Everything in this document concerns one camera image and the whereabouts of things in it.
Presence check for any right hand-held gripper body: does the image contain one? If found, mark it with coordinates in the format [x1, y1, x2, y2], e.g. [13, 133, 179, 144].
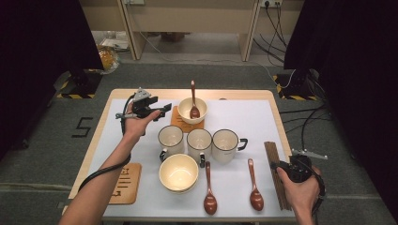
[282, 148, 329, 184]

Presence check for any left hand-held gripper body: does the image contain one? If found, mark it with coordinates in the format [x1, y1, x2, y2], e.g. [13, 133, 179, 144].
[130, 87, 158, 120]

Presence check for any bundle of wooden chopsticks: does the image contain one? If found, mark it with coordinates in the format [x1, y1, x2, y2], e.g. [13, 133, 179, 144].
[263, 141, 293, 211]

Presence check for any cream ceramic bowl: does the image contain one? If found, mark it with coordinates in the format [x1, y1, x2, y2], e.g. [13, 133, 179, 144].
[162, 182, 198, 194]
[159, 153, 200, 191]
[177, 97, 208, 126]

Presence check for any carved wooden coaster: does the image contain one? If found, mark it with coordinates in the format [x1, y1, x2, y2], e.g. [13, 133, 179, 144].
[109, 162, 143, 205]
[170, 105, 206, 134]

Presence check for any brown wooden spoon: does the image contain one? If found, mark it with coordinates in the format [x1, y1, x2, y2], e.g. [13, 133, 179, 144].
[247, 157, 265, 212]
[190, 80, 201, 120]
[203, 160, 219, 217]

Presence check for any person's left hand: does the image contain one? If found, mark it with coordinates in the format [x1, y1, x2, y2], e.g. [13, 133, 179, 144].
[123, 110, 162, 143]

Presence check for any person's right hand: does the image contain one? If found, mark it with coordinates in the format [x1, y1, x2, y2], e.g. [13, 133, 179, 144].
[276, 165, 323, 217]

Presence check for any cream mug with black rim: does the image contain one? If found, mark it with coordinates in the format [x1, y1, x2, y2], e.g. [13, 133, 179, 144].
[186, 127, 214, 168]
[158, 125, 186, 160]
[211, 128, 249, 164]

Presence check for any clear bag with orange contents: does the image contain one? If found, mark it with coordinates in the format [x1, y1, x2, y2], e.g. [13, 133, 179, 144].
[96, 45, 121, 75]

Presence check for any black stand base striped tape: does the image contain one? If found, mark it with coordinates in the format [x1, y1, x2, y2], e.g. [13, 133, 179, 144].
[272, 69, 319, 101]
[55, 68, 102, 100]

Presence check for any white table mat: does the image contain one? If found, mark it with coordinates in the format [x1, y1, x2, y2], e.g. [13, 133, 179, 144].
[82, 98, 302, 218]

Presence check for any clear plastic packet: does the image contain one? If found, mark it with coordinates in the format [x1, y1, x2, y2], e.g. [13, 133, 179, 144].
[99, 30, 130, 53]

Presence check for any beige wooden desk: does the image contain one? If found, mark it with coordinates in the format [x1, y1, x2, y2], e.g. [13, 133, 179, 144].
[78, 0, 306, 63]

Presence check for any black curtain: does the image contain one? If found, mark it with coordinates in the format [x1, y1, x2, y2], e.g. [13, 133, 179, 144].
[283, 0, 398, 219]
[0, 0, 104, 160]

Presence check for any grey cable plug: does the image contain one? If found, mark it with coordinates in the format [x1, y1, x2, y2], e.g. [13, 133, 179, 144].
[115, 112, 139, 120]

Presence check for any thick black gripper cable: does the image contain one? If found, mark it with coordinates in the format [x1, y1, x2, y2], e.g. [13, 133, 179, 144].
[311, 167, 327, 217]
[78, 93, 139, 192]

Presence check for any black floor cable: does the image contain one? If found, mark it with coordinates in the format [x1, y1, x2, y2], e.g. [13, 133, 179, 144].
[253, 33, 285, 64]
[299, 107, 328, 151]
[279, 105, 328, 115]

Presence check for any thin white floor cable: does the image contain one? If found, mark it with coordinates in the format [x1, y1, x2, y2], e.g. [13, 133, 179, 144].
[137, 31, 297, 89]

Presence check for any black power cable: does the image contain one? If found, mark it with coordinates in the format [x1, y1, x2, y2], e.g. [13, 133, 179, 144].
[263, 0, 289, 50]

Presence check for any white wall socket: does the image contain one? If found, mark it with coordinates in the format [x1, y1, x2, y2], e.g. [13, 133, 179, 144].
[259, 0, 283, 8]

